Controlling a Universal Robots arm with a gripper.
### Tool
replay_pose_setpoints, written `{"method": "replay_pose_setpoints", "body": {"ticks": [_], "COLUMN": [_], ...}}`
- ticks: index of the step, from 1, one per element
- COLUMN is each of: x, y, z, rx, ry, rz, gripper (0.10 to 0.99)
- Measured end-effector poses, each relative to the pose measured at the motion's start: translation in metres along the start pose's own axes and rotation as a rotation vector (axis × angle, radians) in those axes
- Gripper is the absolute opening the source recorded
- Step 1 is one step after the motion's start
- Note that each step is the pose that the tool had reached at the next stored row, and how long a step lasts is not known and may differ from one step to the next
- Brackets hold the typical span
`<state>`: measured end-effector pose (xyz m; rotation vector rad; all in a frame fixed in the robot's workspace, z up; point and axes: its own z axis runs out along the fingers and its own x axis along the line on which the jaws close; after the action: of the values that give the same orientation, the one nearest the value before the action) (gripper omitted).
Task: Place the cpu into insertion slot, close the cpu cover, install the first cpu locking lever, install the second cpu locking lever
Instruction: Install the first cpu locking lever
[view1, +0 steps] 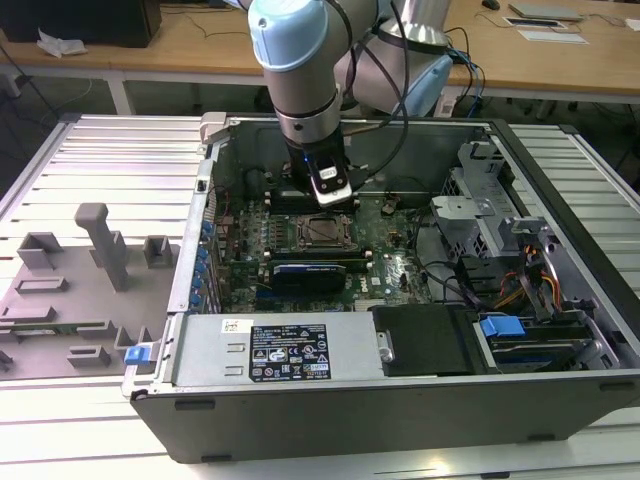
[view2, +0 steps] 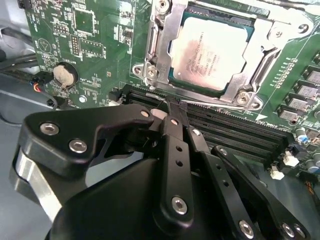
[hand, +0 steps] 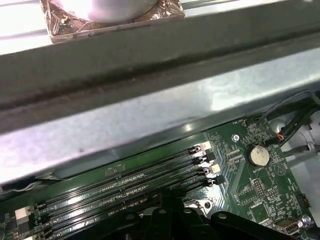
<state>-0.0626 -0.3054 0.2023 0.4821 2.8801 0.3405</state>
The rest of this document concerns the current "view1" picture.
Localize silver locking lever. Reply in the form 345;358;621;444
284;243;364;253

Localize small graphics card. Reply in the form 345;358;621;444
271;260;347;295

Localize green motherboard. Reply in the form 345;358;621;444
219;193;437;314

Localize wooden desk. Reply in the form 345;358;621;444
442;0;640;121
0;7;275;117

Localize metal drive cage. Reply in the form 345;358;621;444
429;142;566;262

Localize silver power supply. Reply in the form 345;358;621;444
167;312;396;389

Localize black plastic shroud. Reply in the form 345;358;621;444
372;305;477;379

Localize blue disk carrier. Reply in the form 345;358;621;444
477;312;591;372

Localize grey PC case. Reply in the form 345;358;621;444
122;110;640;464

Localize grey parts rack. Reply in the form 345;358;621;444
0;202;184;384

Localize white crumpled paper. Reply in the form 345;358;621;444
37;27;89;58

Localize black computer tower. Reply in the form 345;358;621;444
0;0;164;49

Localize white paper sheet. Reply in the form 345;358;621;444
517;28;589;46

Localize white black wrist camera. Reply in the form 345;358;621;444
307;153;355;208

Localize pale grey case handle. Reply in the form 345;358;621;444
198;113;229;147

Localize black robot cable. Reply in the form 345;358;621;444
327;0;419;189

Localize black internal cables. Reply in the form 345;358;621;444
413;214;482;312

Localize blue cable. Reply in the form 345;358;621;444
452;48;487;117

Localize yellow orange power wires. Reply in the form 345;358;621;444
499;243;562;312

